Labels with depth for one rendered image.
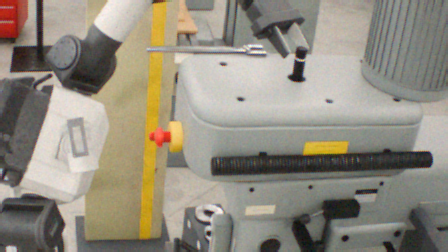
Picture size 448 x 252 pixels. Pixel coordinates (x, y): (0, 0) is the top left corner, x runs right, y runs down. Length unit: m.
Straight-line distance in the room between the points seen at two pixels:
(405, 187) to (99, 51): 0.78
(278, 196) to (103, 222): 2.40
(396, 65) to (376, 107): 0.10
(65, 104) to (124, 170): 1.86
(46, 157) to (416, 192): 0.85
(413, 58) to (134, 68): 2.04
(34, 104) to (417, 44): 0.87
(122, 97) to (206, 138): 2.05
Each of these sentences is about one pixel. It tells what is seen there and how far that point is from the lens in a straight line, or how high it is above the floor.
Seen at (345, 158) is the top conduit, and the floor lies 1.80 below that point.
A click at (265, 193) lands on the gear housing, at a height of 1.70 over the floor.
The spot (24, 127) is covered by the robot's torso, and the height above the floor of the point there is 1.64.
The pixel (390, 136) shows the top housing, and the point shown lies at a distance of 1.30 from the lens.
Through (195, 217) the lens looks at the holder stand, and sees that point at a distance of 2.05.
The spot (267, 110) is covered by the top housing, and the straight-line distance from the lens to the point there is 1.18.
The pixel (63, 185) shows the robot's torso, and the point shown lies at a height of 1.51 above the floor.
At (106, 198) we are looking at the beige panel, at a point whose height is 0.32.
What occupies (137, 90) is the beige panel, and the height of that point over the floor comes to 0.96.
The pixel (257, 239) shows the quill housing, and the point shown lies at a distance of 1.39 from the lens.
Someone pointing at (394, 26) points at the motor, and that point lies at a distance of 1.28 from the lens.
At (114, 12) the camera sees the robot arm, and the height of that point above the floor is 1.87.
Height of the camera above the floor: 2.44
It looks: 32 degrees down
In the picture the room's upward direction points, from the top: 5 degrees clockwise
